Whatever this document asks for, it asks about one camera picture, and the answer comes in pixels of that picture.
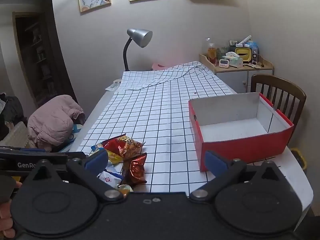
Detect pink item behind table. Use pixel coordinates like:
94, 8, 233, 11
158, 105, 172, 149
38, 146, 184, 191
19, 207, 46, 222
152, 63, 170, 71

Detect grey side cabinet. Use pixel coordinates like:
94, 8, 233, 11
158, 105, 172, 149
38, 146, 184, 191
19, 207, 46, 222
199, 54, 274, 93

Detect dark bookshelf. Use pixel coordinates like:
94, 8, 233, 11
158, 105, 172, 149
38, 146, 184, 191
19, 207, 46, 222
12, 12, 76, 107

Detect pink puffer jacket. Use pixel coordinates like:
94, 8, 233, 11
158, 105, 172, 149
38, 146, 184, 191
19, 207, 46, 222
27, 95, 86, 151

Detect white blue snack packet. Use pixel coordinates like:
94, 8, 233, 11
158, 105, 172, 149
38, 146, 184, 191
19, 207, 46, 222
98, 164, 124, 188

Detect pink digital timer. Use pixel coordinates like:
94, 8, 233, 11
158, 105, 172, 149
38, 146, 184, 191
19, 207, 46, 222
219, 59, 229, 68

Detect yellow trash bin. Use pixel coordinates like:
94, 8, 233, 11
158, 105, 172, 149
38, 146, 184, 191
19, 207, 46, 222
290, 148, 308, 173

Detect white tissue pack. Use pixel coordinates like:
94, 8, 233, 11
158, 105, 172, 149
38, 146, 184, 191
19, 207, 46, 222
222, 51, 243, 68

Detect orange liquid bottle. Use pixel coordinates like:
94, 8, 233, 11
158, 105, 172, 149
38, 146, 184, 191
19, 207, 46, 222
207, 38, 217, 66

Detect large red snack bag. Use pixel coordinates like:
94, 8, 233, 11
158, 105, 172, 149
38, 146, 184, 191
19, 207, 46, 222
91, 134, 143, 164

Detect wooden chair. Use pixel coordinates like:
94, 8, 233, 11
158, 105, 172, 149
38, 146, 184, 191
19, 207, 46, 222
251, 74, 307, 132

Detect paper at table corner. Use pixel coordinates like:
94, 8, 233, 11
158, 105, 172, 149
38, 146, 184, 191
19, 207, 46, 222
105, 79, 121, 92

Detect orange jelly cup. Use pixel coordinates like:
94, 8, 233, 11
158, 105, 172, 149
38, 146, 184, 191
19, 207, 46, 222
117, 184, 133, 197

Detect red cardboard box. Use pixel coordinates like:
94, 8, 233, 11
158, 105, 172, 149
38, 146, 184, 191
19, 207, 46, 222
188, 92, 294, 172

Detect person's left hand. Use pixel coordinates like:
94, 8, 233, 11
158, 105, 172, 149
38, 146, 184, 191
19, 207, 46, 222
0, 176, 22, 238

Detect silver desk lamp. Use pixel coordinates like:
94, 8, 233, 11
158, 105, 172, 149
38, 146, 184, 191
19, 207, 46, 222
122, 28, 154, 72

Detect checkered tablecloth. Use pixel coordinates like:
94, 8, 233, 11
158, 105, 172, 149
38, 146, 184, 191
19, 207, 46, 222
76, 62, 232, 193

